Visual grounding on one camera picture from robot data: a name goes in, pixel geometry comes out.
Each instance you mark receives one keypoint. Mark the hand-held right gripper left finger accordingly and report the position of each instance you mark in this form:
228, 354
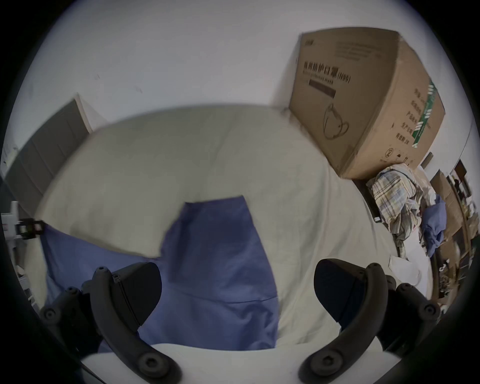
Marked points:
123, 322

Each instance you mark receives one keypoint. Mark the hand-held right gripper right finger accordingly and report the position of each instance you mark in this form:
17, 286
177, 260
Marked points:
360, 322

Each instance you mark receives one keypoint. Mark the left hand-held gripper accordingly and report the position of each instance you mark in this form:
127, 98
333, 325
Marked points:
9, 223

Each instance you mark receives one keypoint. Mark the dark blue shirt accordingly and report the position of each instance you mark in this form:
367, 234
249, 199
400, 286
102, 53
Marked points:
217, 262

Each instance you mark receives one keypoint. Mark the grey padded headboard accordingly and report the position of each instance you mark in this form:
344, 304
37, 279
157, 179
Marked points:
45, 150

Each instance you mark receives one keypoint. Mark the light blue bunched cloth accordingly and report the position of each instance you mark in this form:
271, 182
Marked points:
435, 221

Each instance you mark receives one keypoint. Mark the plaid checked garment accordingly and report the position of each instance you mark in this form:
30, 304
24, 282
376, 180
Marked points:
393, 198

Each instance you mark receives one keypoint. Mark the large brown cardboard carton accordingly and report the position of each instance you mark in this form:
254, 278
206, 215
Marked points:
356, 93

